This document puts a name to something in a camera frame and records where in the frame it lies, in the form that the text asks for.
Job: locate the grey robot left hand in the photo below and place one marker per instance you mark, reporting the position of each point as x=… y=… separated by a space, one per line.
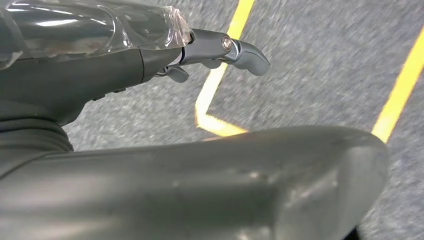
x=198 y=185

